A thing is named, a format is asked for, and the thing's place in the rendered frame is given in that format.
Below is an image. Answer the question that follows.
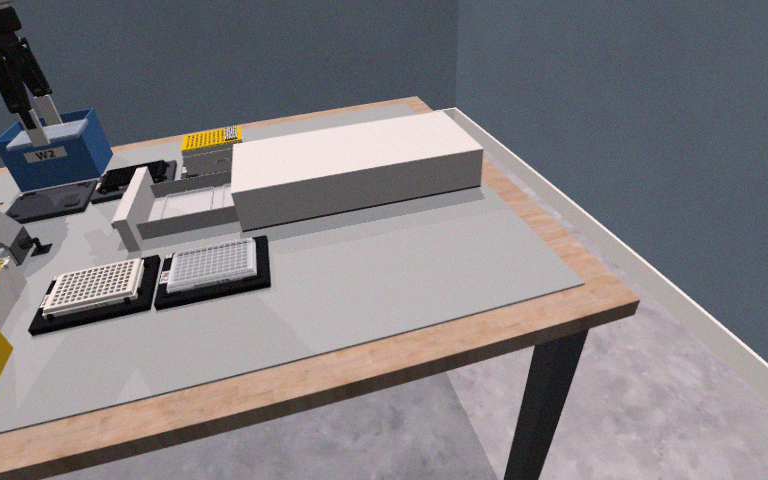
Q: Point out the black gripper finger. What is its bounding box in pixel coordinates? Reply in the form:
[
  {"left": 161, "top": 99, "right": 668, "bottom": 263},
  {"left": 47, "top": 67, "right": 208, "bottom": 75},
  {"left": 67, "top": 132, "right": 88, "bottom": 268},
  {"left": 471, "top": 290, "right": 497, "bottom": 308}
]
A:
[
  {"left": 0, "top": 44, "right": 50, "bottom": 147},
  {"left": 14, "top": 37, "right": 63, "bottom": 126}
]

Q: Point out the grey bench mat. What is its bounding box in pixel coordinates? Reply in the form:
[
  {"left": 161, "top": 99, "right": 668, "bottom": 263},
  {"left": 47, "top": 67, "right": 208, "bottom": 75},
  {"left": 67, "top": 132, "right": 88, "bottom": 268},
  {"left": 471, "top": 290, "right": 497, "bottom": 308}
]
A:
[{"left": 0, "top": 180, "right": 585, "bottom": 434}]

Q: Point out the blue open-top bin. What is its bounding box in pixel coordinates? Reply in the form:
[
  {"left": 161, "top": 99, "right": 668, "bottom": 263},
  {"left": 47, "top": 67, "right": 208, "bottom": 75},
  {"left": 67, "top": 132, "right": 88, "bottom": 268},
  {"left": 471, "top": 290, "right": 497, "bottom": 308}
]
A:
[{"left": 0, "top": 108, "right": 113, "bottom": 192}]

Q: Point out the black assay plate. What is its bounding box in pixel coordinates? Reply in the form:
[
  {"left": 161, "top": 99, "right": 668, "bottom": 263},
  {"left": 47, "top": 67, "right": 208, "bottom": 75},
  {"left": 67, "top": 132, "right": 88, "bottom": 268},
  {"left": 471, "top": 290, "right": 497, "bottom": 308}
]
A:
[{"left": 99, "top": 160, "right": 167, "bottom": 194}]

